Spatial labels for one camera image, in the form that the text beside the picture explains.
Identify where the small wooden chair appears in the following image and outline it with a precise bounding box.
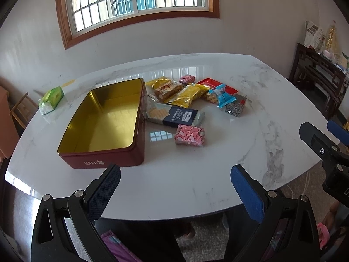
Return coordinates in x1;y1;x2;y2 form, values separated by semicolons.
9;92;38;129

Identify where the grey speckled snack packet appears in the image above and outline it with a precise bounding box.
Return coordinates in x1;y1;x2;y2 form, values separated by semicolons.
225;93;247;117

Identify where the dark blue cracker pack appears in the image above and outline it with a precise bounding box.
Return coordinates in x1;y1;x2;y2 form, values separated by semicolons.
146;102;205;128

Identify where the red snack packet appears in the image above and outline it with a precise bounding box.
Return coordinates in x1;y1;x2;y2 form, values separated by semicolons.
198;78;238;95

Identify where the dark wooden side cabinet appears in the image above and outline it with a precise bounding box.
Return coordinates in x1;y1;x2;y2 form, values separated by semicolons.
288;43;348;119

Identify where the large pink patterned snack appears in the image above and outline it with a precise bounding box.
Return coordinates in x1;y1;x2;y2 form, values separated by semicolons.
174;125;205;147

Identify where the wooden framed window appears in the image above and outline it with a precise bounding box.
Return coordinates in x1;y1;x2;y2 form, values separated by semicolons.
56;0;219;49

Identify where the green tissue pack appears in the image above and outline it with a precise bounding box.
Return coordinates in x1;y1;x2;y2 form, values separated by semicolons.
38;86;65;115

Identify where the newspaper stack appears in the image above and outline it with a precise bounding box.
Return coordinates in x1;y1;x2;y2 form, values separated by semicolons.
303;20;325;53

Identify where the clear yellow fried snack bag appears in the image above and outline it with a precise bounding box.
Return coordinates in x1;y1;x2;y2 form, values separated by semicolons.
145;77;184;103

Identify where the blue clear snack bag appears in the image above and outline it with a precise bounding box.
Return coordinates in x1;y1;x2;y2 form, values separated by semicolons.
204;84;237;109

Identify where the small pink patterned snack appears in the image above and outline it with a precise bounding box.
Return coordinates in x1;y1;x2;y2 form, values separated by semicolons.
179;74;195;84

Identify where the red gold tin box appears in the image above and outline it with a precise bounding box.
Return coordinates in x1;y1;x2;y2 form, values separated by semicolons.
57;78;147;169

